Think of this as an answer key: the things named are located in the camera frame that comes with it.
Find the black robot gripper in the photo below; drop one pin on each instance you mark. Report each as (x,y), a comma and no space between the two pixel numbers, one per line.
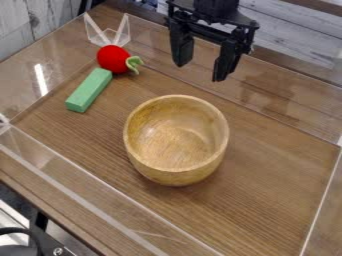
(216,21)

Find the red plush radish toy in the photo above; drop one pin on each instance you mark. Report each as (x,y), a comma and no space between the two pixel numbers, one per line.
(115,59)

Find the light wooden bowl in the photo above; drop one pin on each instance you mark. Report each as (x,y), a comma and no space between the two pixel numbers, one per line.
(175,137)

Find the green rectangular foam block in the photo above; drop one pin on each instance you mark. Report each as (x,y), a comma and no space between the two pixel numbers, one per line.
(88,90)

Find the clear acrylic tray walls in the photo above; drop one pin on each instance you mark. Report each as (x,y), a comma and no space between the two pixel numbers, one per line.
(270,203)

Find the black table leg bracket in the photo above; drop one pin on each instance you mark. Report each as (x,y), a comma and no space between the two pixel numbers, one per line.
(51,246)

